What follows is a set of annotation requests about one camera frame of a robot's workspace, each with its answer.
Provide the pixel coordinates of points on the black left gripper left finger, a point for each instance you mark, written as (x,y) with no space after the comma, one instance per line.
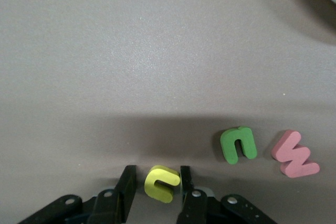
(128,187)

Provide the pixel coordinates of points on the yellow letter u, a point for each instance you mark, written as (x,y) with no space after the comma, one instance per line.
(151,182)

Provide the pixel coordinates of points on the green letter n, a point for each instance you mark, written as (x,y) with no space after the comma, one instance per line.
(237,134)

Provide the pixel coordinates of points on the pink letter w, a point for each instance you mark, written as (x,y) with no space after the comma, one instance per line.
(284,144)

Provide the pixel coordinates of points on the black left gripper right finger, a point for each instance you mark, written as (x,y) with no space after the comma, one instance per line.
(186,182)

